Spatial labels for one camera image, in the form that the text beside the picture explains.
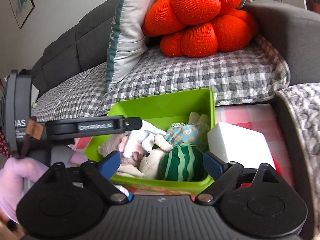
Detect white cloth toy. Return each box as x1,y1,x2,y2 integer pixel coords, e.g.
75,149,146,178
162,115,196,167
123,120,166,158

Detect hand in pink glove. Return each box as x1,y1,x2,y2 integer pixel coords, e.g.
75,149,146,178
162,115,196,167
1,146,88,224

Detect pink fluffy plush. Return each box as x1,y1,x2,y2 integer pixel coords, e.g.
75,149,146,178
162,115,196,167
97,134,140,168

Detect white foam block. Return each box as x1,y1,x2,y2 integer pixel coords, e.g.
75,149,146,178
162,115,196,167
207,122,275,168

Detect green striped watermelon plush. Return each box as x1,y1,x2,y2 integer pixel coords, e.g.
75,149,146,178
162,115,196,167
159,143,207,182

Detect cream bunny plush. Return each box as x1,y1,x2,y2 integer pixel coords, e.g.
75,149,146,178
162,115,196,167
117,134,173,179

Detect pink checked tablecloth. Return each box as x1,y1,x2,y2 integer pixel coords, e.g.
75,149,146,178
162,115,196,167
71,103,296,198

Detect green plastic storage bin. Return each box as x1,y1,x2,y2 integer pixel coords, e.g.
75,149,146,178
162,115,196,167
83,87,216,196

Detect grey checked sofa quilt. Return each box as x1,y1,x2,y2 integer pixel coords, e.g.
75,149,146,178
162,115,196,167
31,36,291,122

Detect grey patterned blanket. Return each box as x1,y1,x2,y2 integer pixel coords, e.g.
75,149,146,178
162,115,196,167
276,82,320,198

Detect white and green pillow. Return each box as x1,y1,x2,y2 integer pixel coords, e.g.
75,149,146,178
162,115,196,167
106,0,158,90

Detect framed blue picture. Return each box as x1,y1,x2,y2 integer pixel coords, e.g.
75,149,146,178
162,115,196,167
9,0,35,29

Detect orange pumpkin cushion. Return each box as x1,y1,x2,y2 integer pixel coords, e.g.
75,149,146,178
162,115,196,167
142,0,259,58

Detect grey sofa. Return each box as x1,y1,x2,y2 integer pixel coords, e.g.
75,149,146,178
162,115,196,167
30,0,319,95

